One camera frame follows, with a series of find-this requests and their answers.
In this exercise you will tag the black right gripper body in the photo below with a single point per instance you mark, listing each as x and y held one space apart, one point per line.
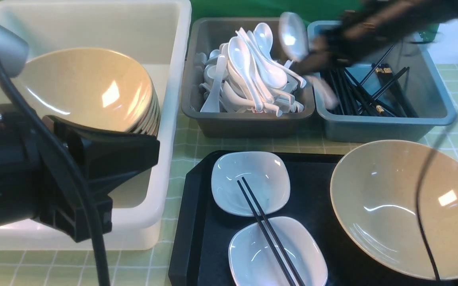
332 49

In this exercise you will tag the black chopstick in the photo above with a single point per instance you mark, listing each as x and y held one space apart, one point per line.
278 244
265 233

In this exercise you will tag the large tan noodle bowl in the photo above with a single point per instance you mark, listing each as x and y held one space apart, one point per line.
372 191

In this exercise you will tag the white square dish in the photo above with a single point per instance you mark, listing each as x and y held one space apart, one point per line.
252 261
265 173

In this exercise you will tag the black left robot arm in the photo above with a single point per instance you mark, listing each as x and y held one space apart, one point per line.
28 187

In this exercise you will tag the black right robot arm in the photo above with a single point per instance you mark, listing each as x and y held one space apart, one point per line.
378 24

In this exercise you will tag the green backdrop cloth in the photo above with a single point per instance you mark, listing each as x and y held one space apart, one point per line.
309 10

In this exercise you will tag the bundle of black chopsticks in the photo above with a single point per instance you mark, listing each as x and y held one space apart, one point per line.
378 93

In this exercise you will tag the stack of tan bowls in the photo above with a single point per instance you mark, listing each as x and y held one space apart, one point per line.
93 87

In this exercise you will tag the blue-grey chopstick bin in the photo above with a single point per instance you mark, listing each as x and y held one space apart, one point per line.
423 87

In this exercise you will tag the pile of white spoons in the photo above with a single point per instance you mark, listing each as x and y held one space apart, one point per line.
238 75

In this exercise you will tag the black serving tray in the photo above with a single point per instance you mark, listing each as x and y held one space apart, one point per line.
200 250

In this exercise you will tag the large white plastic tub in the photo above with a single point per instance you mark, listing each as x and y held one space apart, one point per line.
153 32

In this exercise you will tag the grey spoon bin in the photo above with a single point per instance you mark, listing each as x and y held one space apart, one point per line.
249 123

